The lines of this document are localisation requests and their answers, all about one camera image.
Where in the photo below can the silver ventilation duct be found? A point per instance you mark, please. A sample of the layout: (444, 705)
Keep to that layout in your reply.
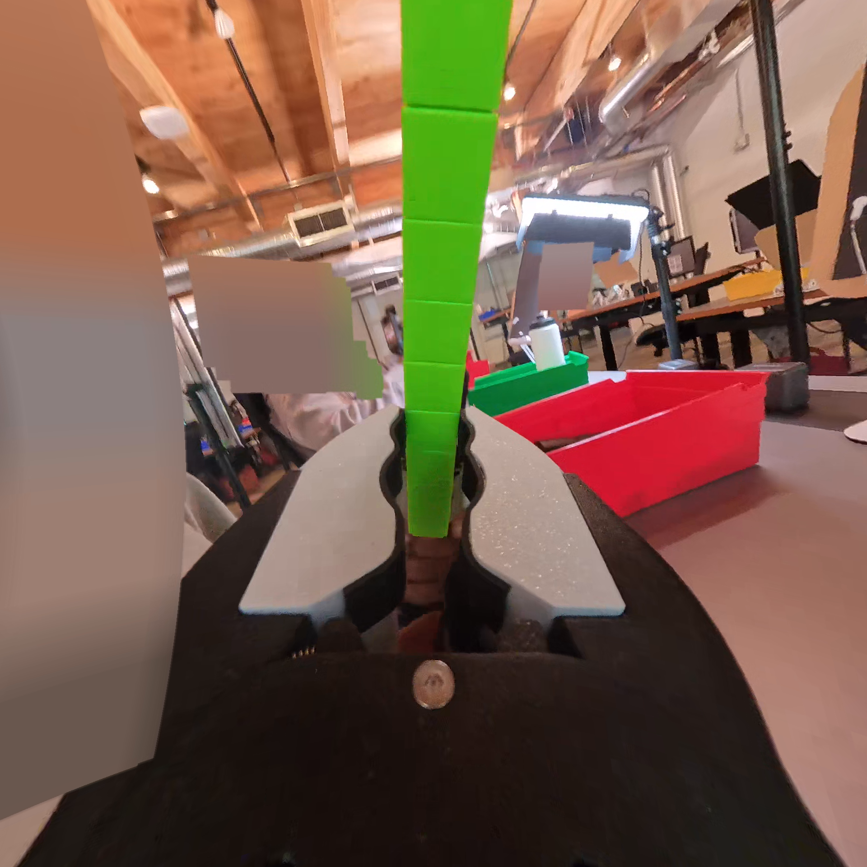
(633, 95)

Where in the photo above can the black vertical pole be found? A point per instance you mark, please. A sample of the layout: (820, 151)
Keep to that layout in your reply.
(779, 203)

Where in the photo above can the hanging white light bulb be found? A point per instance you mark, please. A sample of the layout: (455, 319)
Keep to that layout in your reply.
(224, 25)

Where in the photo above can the brown cardboard sheet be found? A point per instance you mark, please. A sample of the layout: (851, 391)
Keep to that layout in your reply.
(833, 176)

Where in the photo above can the green plastic bin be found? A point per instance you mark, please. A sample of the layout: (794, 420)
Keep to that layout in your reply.
(528, 386)

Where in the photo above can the red plastic bin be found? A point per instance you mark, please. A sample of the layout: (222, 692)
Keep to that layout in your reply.
(650, 440)

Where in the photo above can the studio light panel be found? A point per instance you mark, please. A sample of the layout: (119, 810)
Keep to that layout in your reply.
(582, 220)

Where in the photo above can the wooden table with black legs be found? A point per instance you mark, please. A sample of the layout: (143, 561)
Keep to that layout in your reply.
(745, 311)

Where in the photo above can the grey base weight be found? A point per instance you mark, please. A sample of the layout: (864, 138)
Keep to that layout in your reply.
(779, 387)

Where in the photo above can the white round plate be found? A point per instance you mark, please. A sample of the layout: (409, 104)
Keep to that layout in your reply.
(857, 431)

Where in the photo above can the black light stand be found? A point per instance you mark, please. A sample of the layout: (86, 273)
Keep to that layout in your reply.
(665, 291)

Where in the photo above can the lime green segmented stick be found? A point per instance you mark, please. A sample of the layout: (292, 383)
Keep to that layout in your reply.
(444, 271)

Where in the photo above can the white bottle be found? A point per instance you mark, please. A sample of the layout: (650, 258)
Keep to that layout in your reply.
(547, 345)

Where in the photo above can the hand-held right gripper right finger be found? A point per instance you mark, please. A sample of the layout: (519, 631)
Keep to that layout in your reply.
(535, 542)

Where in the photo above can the white ceiling air vent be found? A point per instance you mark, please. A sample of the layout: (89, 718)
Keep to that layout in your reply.
(318, 225)

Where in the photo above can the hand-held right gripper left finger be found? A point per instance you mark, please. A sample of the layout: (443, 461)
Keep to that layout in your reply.
(332, 528)

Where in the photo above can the round white ceiling lamp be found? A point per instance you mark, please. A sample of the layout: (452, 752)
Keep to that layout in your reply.
(163, 122)

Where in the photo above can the yellow plastic bin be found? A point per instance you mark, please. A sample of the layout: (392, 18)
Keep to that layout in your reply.
(762, 286)

